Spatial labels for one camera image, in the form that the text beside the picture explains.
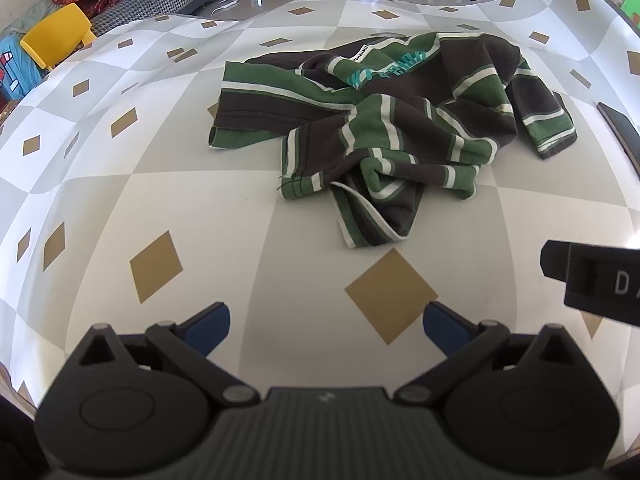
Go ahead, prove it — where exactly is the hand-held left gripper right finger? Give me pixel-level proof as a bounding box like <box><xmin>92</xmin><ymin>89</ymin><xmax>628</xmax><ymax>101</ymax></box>
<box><xmin>395</xmin><ymin>302</ymin><xmax>586</xmax><ymax>406</ymax></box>

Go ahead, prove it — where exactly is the checkered diamond table cover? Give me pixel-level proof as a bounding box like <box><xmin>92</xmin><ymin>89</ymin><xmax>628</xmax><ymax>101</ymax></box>
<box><xmin>0</xmin><ymin>0</ymin><xmax>640</xmax><ymax>411</ymax></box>

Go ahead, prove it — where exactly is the black smartphone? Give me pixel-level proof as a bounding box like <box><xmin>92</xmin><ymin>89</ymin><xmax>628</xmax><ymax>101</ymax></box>
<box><xmin>596</xmin><ymin>101</ymin><xmax>640</xmax><ymax>181</ymax></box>

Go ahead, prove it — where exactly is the green brown striped t-shirt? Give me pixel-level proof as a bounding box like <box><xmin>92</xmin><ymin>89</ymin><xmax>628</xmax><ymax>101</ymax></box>
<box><xmin>207</xmin><ymin>31</ymin><xmax>578</xmax><ymax>250</ymax></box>

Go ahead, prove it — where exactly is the yellow plastic chair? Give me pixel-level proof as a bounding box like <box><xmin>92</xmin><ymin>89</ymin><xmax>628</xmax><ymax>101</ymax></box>
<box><xmin>20</xmin><ymin>3</ymin><xmax>98</xmax><ymax>71</ymax></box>

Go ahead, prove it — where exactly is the blue cartoon cloth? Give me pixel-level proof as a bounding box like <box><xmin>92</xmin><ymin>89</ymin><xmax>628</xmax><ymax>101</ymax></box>
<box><xmin>0</xmin><ymin>35</ymin><xmax>43</xmax><ymax>101</ymax></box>

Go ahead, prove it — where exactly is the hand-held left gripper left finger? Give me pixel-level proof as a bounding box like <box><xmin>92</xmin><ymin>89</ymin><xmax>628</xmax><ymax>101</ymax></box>
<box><xmin>67</xmin><ymin>302</ymin><xmax>261</xmax><ymax>406</ymax></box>

